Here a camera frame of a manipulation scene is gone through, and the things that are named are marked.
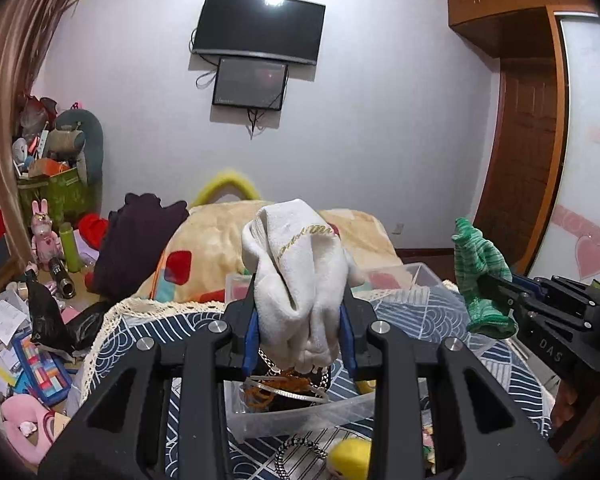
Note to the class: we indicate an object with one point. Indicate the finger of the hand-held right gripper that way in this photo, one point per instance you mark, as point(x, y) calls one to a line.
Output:
point(517, 282)
point(500, 300)

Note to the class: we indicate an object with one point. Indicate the black plastic bag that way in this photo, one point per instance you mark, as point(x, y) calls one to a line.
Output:
point(55, 325)

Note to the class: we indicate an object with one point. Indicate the green bottle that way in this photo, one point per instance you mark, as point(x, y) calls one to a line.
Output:
point(71, 250)

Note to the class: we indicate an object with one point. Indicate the wooden wardrobe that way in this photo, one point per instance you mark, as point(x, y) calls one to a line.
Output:
point(500, 10)

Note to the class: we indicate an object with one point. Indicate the blue patterned bedspread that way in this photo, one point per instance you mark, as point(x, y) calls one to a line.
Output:
point(420, 310)

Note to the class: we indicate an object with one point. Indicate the wall-mounted black television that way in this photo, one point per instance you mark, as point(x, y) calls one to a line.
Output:
point(260, 27)

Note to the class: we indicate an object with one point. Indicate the person's right hand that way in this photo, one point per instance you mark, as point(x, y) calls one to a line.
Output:
point(564, 407)

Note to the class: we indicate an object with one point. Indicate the yellow plush toy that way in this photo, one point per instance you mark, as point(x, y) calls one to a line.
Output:
point(350, 460)

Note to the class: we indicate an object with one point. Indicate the large clear plastic box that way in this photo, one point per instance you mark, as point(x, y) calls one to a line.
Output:
point(410, 275)

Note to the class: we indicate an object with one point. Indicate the white sliding door with hearts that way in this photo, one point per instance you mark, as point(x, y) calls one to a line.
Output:
point(585, 160)

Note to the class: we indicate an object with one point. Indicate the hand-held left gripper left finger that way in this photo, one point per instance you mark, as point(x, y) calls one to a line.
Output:
point(251, 332)

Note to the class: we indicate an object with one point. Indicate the dark purple garment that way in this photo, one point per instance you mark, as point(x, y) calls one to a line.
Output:
point(130, 240)

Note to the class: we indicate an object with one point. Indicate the red cloth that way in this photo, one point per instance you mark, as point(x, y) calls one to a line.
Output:
point(92, 232)

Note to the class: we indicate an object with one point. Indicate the beige patterned blanket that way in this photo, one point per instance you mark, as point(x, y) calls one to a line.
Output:
point(210, 245)

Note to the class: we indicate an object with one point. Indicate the pink rabbit figure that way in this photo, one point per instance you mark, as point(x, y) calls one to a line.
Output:
point(45, 240)

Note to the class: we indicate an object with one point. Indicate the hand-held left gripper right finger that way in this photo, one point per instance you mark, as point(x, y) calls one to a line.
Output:
point(345, 332)

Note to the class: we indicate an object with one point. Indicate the pink slipper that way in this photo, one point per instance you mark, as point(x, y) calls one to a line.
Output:
point(22, 425)

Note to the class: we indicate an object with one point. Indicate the small black framed screen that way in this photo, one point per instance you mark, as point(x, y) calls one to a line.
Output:
point(250, 82)

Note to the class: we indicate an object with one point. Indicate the brown striped curtain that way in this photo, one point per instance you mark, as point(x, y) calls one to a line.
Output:
point(10, 85)

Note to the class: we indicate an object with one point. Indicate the green striped sock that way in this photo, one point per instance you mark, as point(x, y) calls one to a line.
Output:
point(480, 260)

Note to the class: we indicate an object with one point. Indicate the grey-green plush toy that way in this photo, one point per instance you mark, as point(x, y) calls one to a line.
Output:
point(87, 145)

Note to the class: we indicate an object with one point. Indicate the green storage box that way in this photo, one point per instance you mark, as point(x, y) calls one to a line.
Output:
point(55, 195)

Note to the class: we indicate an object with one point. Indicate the black cylinder flashlight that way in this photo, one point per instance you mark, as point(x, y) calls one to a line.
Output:
point(62, 280)

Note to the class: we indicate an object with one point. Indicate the colourful pencil case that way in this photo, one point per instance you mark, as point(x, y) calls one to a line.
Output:
point(40, 367)

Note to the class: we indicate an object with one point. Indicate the small clear plastic container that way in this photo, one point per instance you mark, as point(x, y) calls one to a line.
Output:
point(300, 417)

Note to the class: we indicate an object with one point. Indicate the pile of papers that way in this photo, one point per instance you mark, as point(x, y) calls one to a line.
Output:
point(2, 325)

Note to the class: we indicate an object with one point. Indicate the white sock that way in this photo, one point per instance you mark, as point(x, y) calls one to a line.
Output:
point(300, 270)

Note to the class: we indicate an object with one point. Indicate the wooden door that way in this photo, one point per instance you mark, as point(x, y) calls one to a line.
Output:
point(520, 160)

